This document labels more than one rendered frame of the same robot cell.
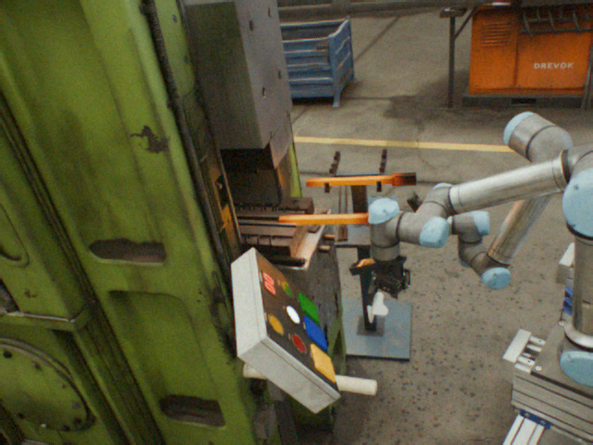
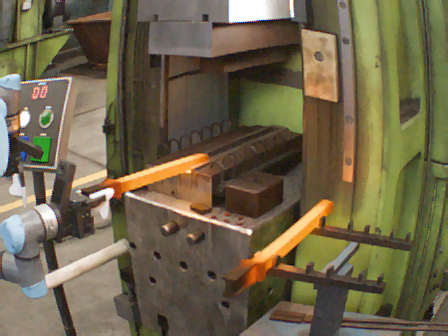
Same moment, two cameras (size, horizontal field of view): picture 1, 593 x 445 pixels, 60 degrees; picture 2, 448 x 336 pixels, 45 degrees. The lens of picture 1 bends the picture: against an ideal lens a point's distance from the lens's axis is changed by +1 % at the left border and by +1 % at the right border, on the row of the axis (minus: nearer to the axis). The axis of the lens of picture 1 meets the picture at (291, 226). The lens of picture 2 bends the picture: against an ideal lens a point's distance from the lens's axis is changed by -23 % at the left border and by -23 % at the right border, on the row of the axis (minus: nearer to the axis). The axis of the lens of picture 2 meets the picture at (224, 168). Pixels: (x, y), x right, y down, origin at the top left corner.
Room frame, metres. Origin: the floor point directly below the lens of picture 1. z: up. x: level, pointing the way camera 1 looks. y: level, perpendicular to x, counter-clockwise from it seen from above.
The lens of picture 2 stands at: (1.97, -1.49, 1.52)
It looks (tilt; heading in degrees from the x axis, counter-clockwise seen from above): 19 degrees down; 104
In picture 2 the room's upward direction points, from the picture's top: straight up
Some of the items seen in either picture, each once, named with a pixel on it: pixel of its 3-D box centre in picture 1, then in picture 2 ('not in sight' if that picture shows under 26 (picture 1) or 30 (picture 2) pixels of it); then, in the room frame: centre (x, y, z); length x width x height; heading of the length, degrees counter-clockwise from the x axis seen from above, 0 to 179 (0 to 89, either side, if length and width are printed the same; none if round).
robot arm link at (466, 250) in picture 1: (472, 251); (25, 271); (1.29, -0.56, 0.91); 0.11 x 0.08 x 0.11; 6
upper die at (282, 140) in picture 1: (221, 142); (229, 29); (1.58, 0.18, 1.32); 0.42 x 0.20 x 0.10; 68
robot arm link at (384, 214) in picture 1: (384, 222); (8, 95); (1.08, -0.24, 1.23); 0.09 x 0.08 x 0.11; 53
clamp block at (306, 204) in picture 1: (296, 209); (255, 193); (1.69, -0.03, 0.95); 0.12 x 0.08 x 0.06; 68
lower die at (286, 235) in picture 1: (244, 232); (229, 157); (1.58, 0.18, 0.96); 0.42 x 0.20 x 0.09; 68
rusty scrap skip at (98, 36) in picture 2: not in sight; (126, 38); (-1.34, 6.54, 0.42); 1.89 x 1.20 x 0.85; 150
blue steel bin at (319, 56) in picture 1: (294, 63); not in sight; (5.76, -0.34, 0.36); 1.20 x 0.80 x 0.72; 65
